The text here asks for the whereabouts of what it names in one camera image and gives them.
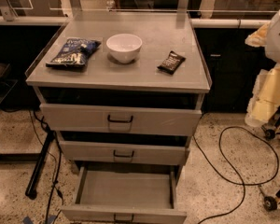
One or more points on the black table leg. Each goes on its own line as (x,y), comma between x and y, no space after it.
(31,192)

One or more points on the grey drawer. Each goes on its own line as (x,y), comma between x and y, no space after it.
(121,119)
(124,153)
(125,194)

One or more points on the blue chip bag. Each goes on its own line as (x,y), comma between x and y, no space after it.
(74,53)

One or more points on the black caster wheel lower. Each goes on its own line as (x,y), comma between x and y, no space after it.
(270,203)

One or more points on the grey middle drawer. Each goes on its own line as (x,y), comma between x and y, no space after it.
(124,153)

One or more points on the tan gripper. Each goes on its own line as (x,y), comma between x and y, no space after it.
(278,39)

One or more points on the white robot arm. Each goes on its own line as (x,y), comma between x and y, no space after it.
(265,98)

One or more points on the grey bottom drawer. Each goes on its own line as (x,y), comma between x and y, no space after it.
(125,194)

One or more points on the grey top drawer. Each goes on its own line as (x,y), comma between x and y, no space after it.
(121,119)

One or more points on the clear plastic bottle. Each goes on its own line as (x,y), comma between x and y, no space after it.
(110,4)

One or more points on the black caster wheel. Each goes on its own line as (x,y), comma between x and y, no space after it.
(269,134)
(270,203)

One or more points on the black caster wheel upper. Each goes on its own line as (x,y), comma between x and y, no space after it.
(269,134)

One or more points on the black snack bar packet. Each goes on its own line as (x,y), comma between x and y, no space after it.
(171,63)

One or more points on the grey drawer cabinet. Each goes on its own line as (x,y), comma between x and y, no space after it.
(105,81)

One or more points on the white bowl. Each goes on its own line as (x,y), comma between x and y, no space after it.
(124,47)

